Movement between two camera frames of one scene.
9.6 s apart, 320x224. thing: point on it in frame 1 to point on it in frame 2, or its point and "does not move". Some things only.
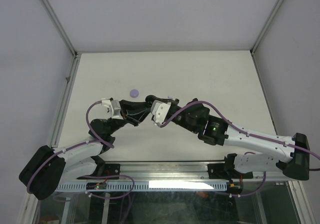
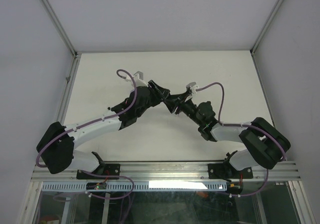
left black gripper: (133, 113) to (159, 93)
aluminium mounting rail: (172, 172) does not move
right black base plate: (216, 171) does not move
